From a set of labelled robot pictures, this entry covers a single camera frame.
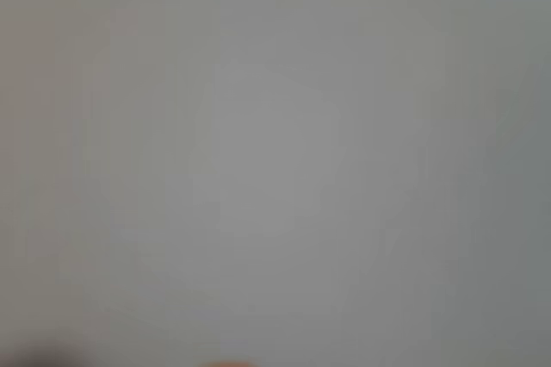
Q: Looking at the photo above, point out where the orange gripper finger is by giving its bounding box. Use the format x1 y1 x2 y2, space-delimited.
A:
201 359 260 367

